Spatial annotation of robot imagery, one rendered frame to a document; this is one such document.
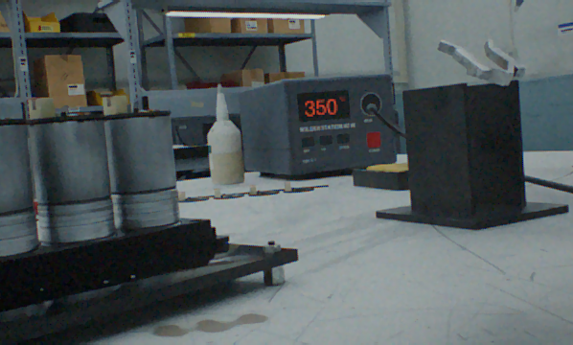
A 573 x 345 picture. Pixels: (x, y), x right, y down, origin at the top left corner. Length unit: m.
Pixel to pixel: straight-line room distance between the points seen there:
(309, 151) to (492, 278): 0.45
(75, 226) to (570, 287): 0.15
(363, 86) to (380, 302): 0.49
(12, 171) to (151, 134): 0.05
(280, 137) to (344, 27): 5.49
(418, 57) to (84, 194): 6.29
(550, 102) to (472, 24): 0.96
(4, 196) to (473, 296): 0.14
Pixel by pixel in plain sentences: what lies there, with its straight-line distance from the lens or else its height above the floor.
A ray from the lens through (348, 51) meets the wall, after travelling 6.15.
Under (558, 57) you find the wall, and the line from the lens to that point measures 5.60.
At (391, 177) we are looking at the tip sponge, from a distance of 0.52.
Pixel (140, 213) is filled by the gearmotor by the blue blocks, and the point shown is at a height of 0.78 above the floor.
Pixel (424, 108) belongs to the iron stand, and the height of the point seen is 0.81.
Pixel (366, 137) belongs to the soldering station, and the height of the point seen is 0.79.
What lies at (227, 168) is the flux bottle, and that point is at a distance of 0.70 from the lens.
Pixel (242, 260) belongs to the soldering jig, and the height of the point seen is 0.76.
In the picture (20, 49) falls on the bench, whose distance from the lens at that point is 2.70.
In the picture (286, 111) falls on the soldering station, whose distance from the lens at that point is 0.66.
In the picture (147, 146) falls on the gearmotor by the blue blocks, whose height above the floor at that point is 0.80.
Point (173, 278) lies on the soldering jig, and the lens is 0.22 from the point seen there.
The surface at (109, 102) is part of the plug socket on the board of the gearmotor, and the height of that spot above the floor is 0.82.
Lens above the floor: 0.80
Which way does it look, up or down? 4 degrees down
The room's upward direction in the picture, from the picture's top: 5 degrees counter-clockwise
